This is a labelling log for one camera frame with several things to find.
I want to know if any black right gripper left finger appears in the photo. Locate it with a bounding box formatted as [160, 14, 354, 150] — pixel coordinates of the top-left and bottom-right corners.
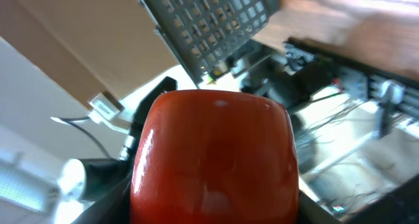
[72, 173, 132, 224]

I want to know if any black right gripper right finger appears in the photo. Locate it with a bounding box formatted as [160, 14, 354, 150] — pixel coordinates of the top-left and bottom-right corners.
[296, 191, 342, 224]

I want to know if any red yellow sauce bottle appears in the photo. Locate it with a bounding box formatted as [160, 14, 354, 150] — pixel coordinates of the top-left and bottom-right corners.
[130, 90, 299, 223]

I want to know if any grey plastic shopping basket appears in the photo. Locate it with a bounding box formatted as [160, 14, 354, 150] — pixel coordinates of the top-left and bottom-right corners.
[138, 0, 279, 84]

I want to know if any black left camera cable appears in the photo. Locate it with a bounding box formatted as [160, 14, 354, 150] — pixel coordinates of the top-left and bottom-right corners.
[50, 116, 112, 159]

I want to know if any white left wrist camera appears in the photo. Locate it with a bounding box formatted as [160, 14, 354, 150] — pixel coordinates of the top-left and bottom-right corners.
[88, 91, 124, 124]

